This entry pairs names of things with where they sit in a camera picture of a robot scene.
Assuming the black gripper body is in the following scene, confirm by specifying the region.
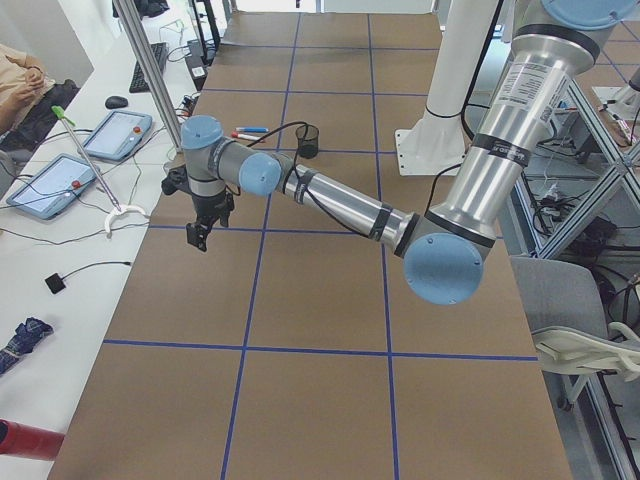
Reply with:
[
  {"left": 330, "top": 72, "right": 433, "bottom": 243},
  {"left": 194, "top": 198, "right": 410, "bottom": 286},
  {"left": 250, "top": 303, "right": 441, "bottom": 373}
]
[{"left": 192, "top": 192, "right": 235, "bottom": 228}]

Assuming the red capped white pen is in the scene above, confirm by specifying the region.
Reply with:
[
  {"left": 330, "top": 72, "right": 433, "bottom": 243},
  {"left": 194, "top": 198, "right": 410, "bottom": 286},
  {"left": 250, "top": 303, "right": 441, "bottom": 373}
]
[{"left": 231, "top": 131, "right": 265, "bottom": 143}]

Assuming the blue pen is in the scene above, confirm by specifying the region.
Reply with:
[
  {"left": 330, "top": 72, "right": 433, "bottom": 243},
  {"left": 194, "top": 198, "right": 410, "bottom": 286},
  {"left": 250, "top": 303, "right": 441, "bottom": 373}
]
[{"left": 235, "top": 126, "right": 269, "bottom": 134}]

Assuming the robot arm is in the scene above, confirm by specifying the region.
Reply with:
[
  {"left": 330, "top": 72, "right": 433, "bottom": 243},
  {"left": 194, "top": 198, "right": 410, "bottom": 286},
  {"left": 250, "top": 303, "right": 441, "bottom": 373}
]
[{"left": 181, "top": 1, "right": 636, "bottom": 305}]

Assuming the white curved stand foot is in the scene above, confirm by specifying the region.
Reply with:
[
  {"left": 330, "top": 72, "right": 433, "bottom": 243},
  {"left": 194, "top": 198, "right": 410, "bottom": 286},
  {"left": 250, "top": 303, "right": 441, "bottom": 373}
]
[{"left": 104, "top": 205, "right": 148, "bottom": 238}]

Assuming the far teach pendant tablet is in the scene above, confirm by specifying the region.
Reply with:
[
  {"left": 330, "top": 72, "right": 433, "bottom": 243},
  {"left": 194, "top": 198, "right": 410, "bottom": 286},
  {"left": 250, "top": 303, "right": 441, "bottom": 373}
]
[{"left": 83, "top": 110, "right": 153, "bottom": 162}]

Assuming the teach pendant tablet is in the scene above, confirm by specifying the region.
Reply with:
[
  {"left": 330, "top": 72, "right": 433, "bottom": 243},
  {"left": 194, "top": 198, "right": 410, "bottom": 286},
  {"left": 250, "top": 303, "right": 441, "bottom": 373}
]
[
  {"left": 83, "top": 110, "right": 153, "bottom": 162},
  {"left": 6, "top": 154, "right": 96, "bottom": 220}
]

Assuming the black mesh pen cup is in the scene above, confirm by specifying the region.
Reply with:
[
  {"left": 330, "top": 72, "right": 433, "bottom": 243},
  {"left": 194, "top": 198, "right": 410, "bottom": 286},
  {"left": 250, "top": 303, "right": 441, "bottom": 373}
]
[{"left": 295, "top": 123, "right": 319, "bottom": 159}]

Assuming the black keyboard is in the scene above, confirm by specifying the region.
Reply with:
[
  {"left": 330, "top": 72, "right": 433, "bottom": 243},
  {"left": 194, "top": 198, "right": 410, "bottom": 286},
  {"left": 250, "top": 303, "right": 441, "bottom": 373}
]
[{"left": 128, "top": 42, "right": 170, "bottom": 94}]

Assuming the black computer mouse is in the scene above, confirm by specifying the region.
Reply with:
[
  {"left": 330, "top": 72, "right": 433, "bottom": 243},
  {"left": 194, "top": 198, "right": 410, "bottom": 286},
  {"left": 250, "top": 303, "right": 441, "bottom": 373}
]
[{"left": 104, "top": 95, "right": 129, "bottom": 110}]

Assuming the near teach pendant tablet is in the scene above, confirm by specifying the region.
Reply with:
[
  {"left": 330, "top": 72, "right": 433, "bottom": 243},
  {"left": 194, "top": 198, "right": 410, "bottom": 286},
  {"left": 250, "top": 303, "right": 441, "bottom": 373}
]
[{"left": 6, "top": 154, "right": 96, "bottom": 220}]

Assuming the small black square pad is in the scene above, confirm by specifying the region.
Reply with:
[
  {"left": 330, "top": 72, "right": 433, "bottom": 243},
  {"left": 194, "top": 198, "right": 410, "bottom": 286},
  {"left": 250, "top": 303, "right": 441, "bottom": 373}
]
[{"left": 44, "top": 273, "right": 66, "bottom": 294}]

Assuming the metal rod with green clip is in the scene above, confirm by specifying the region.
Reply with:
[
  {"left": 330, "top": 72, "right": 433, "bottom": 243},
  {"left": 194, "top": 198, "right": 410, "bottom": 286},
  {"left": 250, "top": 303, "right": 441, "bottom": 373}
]
[{"left": 51, "top": 105, "right": 122, "bottom": 213}]

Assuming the folded blue umbrella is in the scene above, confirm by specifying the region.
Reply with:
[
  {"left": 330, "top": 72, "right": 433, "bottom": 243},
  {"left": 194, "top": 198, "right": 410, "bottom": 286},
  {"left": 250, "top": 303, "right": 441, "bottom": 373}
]
[{"left": 1, "top": 317, "right": 54, "bottom": 375}]

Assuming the seated person in beige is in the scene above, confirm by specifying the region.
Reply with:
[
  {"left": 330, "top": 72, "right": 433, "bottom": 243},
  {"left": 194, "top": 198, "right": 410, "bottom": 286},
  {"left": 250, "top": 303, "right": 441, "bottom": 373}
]
[{"left": 1, "top": 44, "right": 80, "bottom": 152}]

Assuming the red cylinder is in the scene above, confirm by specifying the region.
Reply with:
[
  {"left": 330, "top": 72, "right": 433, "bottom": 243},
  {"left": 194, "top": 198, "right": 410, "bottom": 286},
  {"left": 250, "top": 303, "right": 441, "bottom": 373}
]
[{"left": 1, "top": 419, "right": 65, "bottom": 461}]

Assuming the grey office chair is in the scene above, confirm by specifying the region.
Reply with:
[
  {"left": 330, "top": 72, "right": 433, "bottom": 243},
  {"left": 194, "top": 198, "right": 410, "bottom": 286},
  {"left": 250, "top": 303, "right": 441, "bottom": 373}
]
[{"left": 511, "top": 256, "right": 639, "bottom": 382}]

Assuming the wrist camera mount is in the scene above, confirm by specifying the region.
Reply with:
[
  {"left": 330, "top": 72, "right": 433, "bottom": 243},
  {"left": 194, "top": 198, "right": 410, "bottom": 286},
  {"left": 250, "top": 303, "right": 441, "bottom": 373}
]
[{"left": 161, "top": 166, "right": 191, "bottom": 196}]

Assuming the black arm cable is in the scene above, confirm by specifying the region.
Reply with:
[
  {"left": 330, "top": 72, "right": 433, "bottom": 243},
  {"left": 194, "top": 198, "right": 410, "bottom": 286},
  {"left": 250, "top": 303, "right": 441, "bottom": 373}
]
[{"left": 227, "top": 120, "right": 466, "bottom": 241}]

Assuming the aluminium frame column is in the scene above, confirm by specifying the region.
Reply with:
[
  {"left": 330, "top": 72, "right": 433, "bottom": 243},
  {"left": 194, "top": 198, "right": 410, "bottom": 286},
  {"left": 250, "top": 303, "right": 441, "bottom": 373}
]
[{"left": 113, "top": 0, "right": 182, "bottom": 153}]

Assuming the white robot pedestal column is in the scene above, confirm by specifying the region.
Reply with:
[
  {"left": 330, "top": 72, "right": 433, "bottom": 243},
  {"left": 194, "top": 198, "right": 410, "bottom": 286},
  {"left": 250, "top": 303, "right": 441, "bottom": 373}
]
[{"left": 411, "top": 0, "right": 502, "bottom": 134}]

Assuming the aluminium frame rack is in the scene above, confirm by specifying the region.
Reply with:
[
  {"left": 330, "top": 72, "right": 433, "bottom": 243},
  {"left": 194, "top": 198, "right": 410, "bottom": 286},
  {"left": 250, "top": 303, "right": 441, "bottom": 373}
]
[{"left": 499, "top": 63, "right": 639, "bottom": 479}]

